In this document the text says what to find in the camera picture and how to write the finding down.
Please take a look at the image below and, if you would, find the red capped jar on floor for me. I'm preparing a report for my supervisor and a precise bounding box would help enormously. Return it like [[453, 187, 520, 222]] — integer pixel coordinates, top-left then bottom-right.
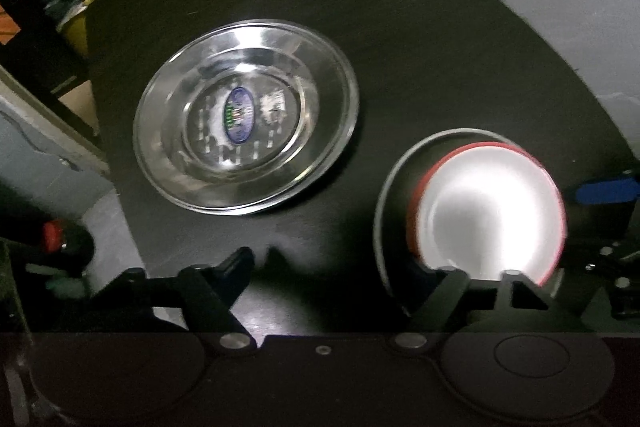
[[43, 219, 66, 253]]

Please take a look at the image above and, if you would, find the white ceramic bowl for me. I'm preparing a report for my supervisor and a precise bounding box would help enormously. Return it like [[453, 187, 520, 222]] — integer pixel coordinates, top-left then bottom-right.
[[407, 141, 567, 285]]

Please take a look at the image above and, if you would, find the steel plate with sticker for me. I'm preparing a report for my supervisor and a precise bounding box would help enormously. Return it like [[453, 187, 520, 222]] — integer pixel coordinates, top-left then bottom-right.
[[132, 18, 359, 216]]

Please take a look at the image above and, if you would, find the deep steel bowl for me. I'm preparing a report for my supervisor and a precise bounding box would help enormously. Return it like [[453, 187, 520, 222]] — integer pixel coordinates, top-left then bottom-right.
[[372, 126, 569, 298]]

